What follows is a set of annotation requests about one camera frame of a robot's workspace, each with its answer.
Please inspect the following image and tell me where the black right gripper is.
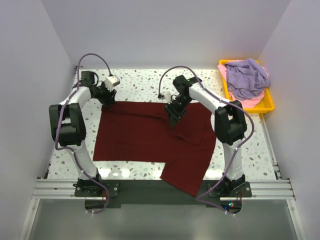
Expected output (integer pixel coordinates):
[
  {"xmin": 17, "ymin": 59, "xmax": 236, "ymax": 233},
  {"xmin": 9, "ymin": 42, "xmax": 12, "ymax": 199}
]
[{"xmin": 164, "ymin": 95, "xmax": 193, "ymax": 128}]

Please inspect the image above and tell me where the dark red t shirt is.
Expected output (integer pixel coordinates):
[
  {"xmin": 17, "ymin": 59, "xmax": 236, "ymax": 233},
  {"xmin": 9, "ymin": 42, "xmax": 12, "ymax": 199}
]
[{"xmin": 93, "ymin": 101, "xmax": 216, "ymax": 197}]

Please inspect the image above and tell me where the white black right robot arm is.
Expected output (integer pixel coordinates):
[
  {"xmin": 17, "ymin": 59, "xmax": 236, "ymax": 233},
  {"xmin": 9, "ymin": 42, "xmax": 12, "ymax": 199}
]
[{"xmin": 158, "ymin": 75, "xmax": 248, "ymax": 197}]

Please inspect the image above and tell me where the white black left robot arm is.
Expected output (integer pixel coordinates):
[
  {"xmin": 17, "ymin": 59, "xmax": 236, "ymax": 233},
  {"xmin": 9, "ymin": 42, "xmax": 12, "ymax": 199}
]
[{"xmin": 48, "ymin": 70, "xmax": 120, "ymax": 198}]

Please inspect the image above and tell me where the pink t shirt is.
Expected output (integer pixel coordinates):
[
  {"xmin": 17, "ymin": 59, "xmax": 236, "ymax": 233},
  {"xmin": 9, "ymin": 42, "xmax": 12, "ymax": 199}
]
[{"xmin": 217, "ymin": 64, "xmax": 265, "ymax": 109}]

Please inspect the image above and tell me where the lavender t shirt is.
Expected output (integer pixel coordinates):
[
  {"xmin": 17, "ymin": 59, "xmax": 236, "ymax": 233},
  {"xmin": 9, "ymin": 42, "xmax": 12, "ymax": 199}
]
[{"xmin": 224, "ymin": 58, "xmax": 270, "ymax": 101}]

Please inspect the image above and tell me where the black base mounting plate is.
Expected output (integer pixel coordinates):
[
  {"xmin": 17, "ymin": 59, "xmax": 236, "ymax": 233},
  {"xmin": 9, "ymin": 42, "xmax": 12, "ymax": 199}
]
[{"xmin": 73, "ymin": 179, "xmax": 253, "ymax": 212}]

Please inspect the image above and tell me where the yellow plastic bin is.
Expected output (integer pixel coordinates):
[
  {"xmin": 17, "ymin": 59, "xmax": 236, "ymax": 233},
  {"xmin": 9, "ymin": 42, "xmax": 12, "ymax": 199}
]
[{"xmin": 219, "ymin": 59, "xmax": 275, "ymax": 114}]

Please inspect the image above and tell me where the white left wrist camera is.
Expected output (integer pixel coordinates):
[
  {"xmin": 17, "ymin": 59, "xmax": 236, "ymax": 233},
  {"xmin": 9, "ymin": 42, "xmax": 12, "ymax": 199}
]
[{"xmin": 104, "ymin": 76, "xmax": 121, "ymax": 92}]

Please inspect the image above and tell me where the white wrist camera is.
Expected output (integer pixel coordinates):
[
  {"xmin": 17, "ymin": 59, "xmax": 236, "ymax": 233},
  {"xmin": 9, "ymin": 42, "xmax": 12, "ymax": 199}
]
[
  {"xmin": 104, "ymin": 76, "xmax": 121, "ymax": 92},
  {"xmin": 158, "ymin": 91, "xmax": 173, "ymax": 104}
]

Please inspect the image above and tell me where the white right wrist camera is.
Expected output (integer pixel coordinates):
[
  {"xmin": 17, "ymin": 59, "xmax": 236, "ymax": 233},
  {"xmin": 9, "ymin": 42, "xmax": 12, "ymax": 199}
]
[{"xmin": 158, "ymin": 91, "xmax": 173, "ymax": 104}]

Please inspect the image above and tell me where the aluminium extrusion rail frame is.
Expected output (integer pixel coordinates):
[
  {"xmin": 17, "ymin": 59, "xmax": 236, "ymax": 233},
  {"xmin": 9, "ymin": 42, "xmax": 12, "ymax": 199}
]
[{"xmin": 18, "ymin": 109, "xmax": 307, "ymax": 240}]

